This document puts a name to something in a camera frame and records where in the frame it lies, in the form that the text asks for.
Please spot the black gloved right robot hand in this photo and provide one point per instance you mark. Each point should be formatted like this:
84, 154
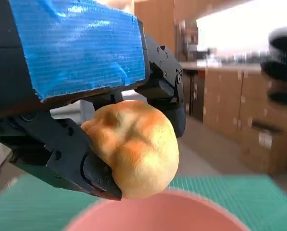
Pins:
285, 67

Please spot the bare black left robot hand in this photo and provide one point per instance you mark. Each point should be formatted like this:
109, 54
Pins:
80, 48

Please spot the round toy bread bun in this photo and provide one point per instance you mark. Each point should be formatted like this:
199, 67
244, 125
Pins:
133, 149

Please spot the pink bowl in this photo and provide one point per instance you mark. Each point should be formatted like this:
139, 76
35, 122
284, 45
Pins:
157, 214

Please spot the brown cardboard box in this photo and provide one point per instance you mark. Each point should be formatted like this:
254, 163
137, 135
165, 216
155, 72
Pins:
222, 103
265, 149

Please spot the green cutting mat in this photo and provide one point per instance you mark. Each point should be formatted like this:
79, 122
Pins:
37, 204

